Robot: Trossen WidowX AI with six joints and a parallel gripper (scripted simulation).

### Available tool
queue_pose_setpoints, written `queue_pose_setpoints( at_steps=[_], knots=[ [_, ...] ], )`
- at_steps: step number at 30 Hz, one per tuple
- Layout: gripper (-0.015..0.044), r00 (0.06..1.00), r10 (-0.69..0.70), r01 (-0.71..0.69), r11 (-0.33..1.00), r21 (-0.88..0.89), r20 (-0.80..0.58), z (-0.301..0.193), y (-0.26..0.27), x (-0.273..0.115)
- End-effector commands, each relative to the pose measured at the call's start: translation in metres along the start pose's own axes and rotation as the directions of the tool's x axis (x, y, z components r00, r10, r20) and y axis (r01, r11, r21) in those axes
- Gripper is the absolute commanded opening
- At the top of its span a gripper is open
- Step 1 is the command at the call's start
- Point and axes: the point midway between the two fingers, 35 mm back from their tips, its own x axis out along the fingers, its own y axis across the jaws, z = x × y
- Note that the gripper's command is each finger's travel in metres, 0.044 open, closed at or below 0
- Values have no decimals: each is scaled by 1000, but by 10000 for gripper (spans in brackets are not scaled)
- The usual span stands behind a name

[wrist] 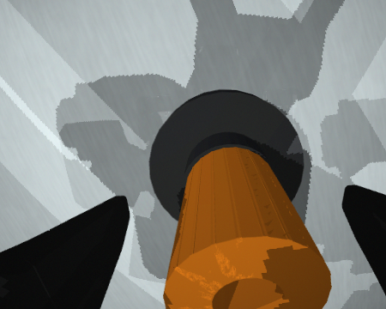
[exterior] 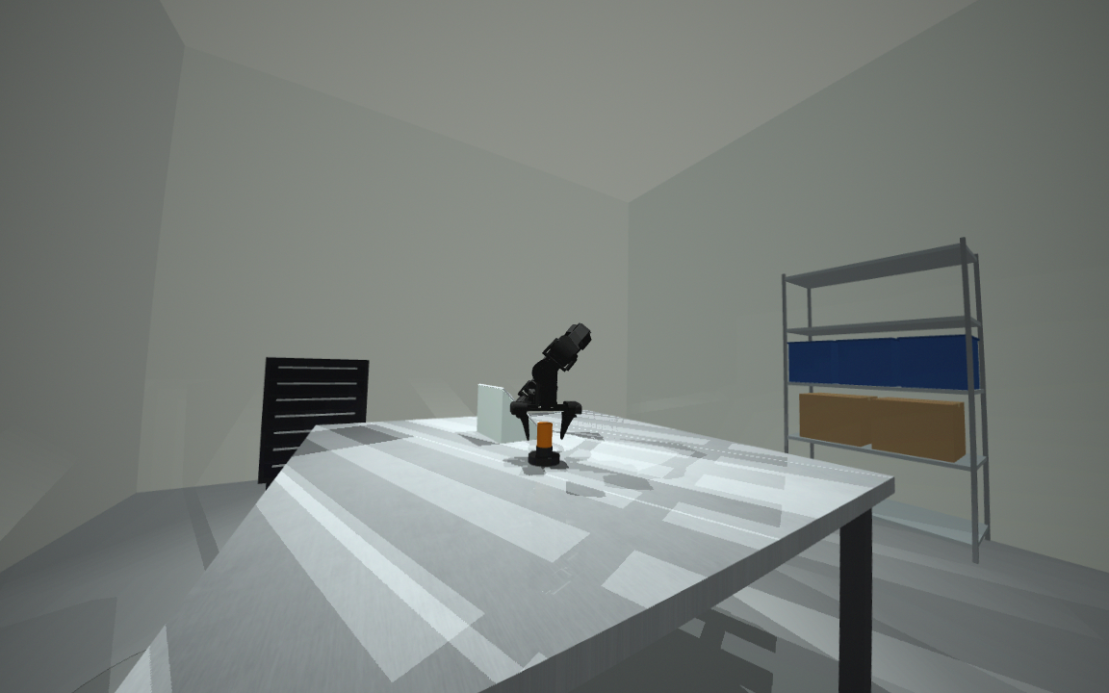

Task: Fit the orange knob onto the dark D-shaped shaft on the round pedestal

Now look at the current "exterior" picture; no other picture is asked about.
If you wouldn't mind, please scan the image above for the dark grey round pedestal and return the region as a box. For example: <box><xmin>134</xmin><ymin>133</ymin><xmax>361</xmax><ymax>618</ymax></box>
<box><xmin>528</xmin><ymin>446</ymin><xmax>560</xmax><ymax>467</ymax></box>

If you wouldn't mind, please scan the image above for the orange knob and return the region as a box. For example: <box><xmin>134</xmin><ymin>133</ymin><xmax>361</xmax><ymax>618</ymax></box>
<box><xmin>537</xmin><ymin>422</ymin><xmax>553</xmax><ymax>448</ymax></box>

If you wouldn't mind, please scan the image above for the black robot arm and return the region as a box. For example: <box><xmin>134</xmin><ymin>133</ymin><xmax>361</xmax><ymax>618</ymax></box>
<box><xmin>516</xmin><ymin>323</ymin><xmax>591</xmax><ymax>404</ymax></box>

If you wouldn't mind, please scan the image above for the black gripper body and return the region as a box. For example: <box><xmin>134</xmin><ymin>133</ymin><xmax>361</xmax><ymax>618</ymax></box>
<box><xmin>510</xmin><ymin>383</ymin><xmax>582</xmax><ymax>416</ymax></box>

